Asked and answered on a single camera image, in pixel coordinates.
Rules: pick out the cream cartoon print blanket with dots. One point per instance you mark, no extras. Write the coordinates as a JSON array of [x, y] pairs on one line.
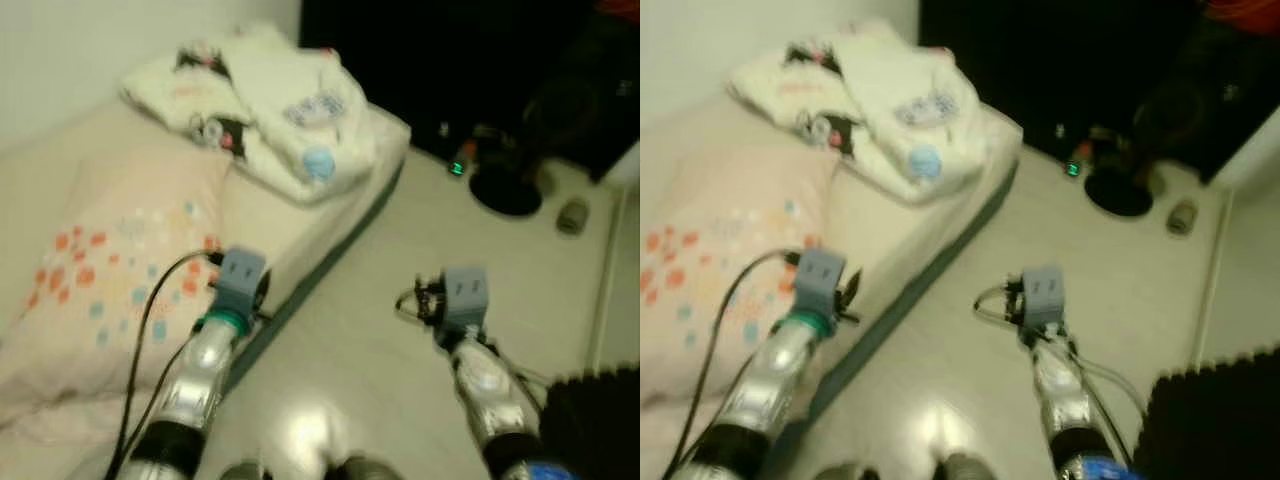
[[290, 110], [900, 100]]

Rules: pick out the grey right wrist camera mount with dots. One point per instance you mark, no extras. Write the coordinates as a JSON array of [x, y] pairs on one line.
[[465, 290], [1043, 290]]

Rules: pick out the black round base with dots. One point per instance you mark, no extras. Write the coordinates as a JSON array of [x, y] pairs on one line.
[[1118, 192], [505, 190]]

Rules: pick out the grey slipper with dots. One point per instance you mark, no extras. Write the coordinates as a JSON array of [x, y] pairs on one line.
[[573, 217], [1182, 217]]

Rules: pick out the device with green light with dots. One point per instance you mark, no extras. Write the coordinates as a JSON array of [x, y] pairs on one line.
[[457, 166], [1072, 167]]

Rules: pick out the pink patterned pillow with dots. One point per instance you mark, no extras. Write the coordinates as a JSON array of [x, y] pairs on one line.
[[110, 250], [730, 240]]

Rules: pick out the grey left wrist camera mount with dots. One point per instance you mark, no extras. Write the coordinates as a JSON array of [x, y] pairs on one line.
[[240, 275], [820, 275]]

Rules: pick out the mattress with beige sheet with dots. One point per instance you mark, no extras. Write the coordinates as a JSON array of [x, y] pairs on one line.
[[270, 225], [880, 225]]

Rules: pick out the grey robot leg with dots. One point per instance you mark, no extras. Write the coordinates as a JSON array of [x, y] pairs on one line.
[[965, 468], [365, 468], [845, 472], [245, 471]]

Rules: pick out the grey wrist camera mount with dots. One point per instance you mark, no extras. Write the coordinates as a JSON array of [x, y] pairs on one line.
[[820, 275], [240, 275], [465, 290], [1043, 290]]

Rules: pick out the grey right robot leg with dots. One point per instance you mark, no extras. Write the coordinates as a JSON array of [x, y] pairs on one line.
[[965, 468], [365, 468]]

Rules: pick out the grey left robot leg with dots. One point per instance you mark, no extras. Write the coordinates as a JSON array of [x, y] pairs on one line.
[[845, 472], [245, 471]]

